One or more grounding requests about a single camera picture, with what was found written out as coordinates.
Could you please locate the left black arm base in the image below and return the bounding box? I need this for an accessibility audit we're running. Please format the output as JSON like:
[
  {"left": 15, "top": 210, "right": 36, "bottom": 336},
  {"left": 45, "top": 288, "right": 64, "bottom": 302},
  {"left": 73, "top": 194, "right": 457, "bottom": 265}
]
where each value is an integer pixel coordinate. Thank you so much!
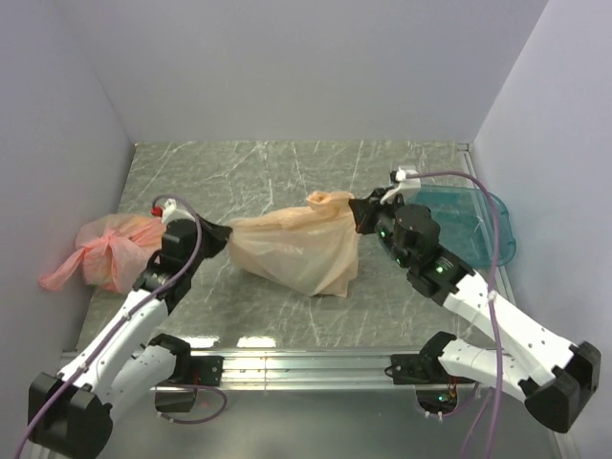
[{"left": 154, "top": 356, "right": 228, "bottom": 416}]

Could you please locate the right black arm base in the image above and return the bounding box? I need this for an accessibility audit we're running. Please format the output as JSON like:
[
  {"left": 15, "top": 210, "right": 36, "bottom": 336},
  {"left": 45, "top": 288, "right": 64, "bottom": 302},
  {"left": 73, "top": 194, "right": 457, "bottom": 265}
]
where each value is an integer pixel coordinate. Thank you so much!
[{"left": 383, "top": 354, "right": 478, "bottom": 419}]

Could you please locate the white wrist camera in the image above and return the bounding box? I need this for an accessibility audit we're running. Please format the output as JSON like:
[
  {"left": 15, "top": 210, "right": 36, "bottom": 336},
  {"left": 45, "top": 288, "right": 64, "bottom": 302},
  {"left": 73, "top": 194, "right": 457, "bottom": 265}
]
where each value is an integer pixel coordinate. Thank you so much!
[
  {"left": 381, "top": 165, "right": 421, "bottom": 204},
  {"left": 150, "top": 199, "right": 189, "bottom": 226}
]

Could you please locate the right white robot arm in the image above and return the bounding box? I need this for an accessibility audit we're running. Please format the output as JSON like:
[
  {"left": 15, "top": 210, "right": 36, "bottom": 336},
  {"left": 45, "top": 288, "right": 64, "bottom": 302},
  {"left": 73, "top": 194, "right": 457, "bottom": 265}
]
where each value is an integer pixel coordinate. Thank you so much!
[{"left": 349, "top": 188, "right": 601, "bottom": 433}]

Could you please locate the orange plastic bag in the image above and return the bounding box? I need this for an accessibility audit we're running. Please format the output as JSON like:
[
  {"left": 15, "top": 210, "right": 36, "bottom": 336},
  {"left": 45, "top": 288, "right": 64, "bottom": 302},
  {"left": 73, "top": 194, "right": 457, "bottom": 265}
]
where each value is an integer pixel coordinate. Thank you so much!
[{"left": 228, "top": 191, "right": 360, "bottom": 297}]

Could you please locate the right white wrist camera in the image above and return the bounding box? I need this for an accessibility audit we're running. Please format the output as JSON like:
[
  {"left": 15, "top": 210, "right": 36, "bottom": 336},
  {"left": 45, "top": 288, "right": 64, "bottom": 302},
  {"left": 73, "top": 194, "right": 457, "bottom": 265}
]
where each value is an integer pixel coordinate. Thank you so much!
[{"left": 381, "top": 165, "right": 421, "bottom": 204}]

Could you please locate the aluminium mounting rail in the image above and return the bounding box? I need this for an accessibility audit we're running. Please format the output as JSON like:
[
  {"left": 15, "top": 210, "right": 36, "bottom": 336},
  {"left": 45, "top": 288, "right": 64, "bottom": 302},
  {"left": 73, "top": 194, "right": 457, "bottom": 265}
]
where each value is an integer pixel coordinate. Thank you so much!
[{"left": 52, "top": 347, "right": 558, "bottom": 393}]

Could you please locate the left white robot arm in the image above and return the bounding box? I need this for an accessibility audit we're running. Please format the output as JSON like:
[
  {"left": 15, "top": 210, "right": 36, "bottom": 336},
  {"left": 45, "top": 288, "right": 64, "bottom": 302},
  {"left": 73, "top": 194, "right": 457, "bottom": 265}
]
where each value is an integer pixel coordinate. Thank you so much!
[{"left": 24, "top": 216, "right": 232, "bottom": 458}]

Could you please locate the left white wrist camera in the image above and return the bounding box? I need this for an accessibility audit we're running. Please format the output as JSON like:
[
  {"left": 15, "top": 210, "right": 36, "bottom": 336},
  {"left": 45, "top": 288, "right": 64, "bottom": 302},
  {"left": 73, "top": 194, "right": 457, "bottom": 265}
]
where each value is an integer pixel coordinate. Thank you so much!
[{"left": 150, "top": 199, "right": 189, "bottom": 226}]

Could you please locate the teal plastic tray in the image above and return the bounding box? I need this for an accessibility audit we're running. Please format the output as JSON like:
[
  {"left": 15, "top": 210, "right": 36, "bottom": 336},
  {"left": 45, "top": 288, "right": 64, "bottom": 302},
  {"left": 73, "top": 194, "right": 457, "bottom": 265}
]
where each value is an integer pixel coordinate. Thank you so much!
[{"left": 409, "top": 185, "right": 496, "bottom": 269}]

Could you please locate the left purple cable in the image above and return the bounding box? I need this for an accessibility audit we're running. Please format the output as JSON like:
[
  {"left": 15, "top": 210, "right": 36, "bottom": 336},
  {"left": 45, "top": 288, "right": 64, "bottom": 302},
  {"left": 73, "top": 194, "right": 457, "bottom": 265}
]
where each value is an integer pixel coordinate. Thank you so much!
[{"left": 9, "top": 194, "right": 229, "bottom": 459}]

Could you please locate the pink plastic bag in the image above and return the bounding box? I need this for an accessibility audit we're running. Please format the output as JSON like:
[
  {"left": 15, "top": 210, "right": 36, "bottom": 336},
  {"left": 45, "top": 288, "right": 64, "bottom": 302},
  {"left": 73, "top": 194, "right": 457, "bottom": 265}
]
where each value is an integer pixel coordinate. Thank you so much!
[{"left": 39, "top": 214, "right": 165, "bottom": 294}]

